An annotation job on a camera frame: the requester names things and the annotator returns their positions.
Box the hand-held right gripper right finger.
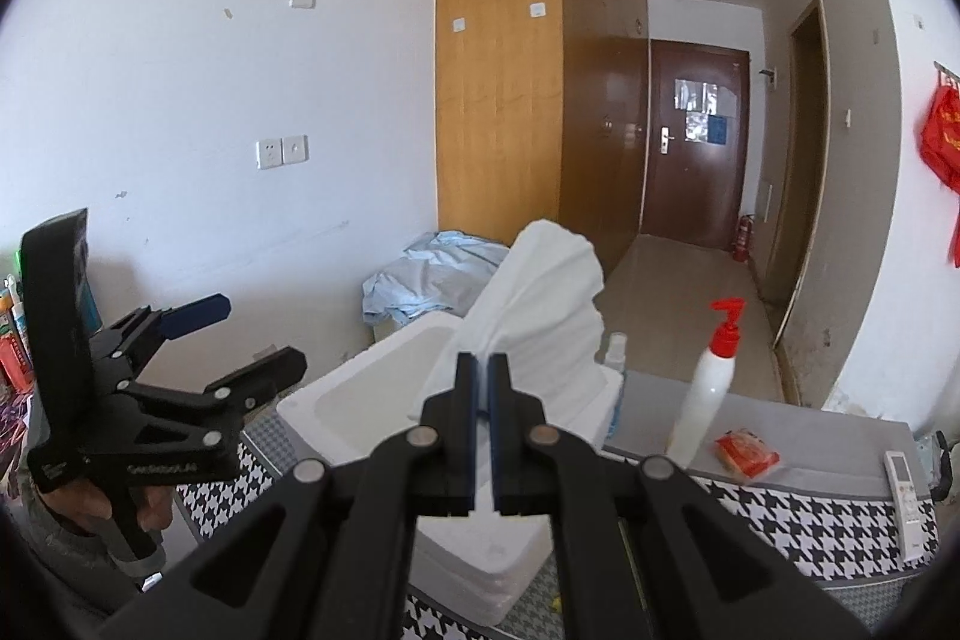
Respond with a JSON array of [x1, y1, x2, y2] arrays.
[[487, 351, 872, 640]]

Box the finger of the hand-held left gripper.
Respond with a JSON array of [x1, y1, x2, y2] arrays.
[[118, 346, 310, 455], [92, 292, 232, 377]]

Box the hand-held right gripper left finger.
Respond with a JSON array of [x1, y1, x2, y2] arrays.
[[97, 351, 481, 640]]

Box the white foam box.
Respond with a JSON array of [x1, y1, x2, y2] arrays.
[[276, 310, 625, 627]]

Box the white pleated cloth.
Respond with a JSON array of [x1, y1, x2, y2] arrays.
[[405, 218, 605, 447]]

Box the person's left forearm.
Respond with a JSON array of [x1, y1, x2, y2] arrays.
[[11, 520, 163, 618]]

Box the person's left hand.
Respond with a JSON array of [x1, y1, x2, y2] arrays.
[[37, 479, 177, 541]]

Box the clutter of colourful bottles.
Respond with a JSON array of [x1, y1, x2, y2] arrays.
[[0, 271, 35, 395]]

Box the light blue crumpled cloth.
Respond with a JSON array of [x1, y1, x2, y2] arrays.
[[362, 229, 512, 330]]

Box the white red pump bottle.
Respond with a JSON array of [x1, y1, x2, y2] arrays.
[[666, 297, 749, 468]]

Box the red snack packet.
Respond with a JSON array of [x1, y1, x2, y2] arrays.
[[712, 428, 781, 482]]

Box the houndstooth tablecloth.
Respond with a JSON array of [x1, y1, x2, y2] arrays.
[[176, 370, 943, 640]]

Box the dark brown entrance door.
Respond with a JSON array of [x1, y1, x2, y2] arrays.
[[639, 38, 752, 253]]

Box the wooden wardrobe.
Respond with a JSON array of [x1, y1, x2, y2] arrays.
[[435, 0, 650, 278]]

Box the papers on door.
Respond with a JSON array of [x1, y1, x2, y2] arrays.
[[674, 77, 729, 145]]

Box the white remote control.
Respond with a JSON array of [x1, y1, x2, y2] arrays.
[[885, 450, 923, 564]]

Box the red hanging bag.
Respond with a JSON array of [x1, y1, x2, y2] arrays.
[[920, 83, 960, 193]]

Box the white double wall socket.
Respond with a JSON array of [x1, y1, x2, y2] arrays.
[[256, 135, 309, 170]]

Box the wooden side door frame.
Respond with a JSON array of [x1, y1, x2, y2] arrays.
[[766, 0, 831, 342]]

